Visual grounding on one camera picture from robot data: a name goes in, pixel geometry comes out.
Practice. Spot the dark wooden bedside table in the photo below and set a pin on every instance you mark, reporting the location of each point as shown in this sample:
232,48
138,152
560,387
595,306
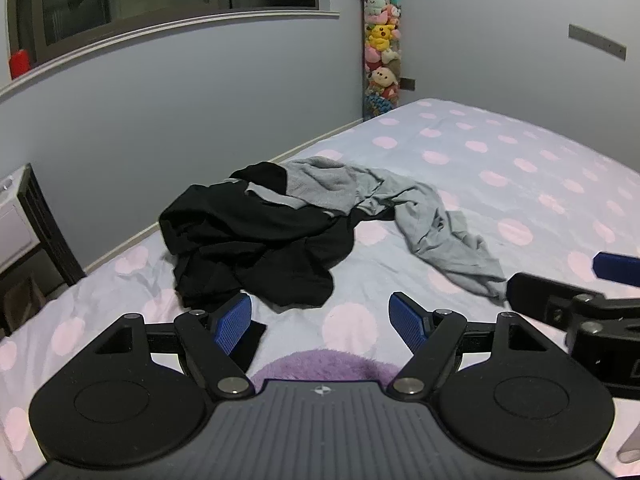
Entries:
52,230

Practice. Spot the black garment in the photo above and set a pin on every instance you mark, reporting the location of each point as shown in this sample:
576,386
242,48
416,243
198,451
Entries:
250,250

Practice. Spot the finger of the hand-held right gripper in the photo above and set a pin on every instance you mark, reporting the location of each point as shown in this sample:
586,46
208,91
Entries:
540,297
617,267

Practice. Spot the purple fluffy pants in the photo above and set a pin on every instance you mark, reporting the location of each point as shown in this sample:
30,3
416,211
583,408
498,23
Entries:
320,367

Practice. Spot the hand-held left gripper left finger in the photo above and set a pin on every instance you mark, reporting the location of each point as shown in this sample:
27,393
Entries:
232,325

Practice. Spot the white box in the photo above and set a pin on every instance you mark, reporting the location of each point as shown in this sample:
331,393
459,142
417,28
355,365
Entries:
12,230

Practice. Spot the clear tube of plush toys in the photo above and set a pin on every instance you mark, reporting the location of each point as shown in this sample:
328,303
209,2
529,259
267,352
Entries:
381,50

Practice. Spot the light grey garment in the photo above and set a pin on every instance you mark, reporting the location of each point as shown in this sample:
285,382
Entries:
440,230

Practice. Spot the red object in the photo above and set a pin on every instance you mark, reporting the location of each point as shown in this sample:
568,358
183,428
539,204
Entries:
19,64

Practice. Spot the grey wall strip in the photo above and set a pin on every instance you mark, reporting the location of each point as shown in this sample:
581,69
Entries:
597,41

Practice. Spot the polka dot bed sheet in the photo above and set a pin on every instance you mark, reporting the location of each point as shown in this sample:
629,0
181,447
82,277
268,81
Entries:
500,170

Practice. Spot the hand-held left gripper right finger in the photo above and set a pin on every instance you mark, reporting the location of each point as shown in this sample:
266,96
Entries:
407,322

